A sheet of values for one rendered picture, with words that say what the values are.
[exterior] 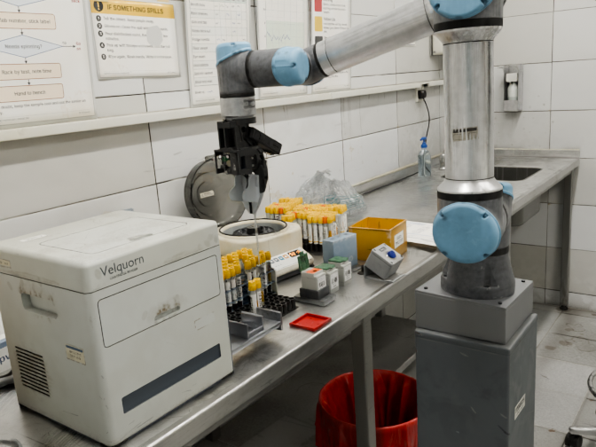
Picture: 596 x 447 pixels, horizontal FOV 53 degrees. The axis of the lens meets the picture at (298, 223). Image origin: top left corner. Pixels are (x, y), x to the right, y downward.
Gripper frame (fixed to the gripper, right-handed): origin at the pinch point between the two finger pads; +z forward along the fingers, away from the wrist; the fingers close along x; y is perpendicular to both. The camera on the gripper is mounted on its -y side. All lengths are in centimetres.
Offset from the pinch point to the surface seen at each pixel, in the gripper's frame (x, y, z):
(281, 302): 2.6, -3.7, 23.6
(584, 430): 47, -115, 105
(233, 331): 8.0, 18.2, 21.0
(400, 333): -31, -124, 86
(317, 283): 7.6, -11.9, 20.6
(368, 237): 1.5, -46.2, 18.6
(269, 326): 11.5, 11.4, 22.0
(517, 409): 54, -16, 42
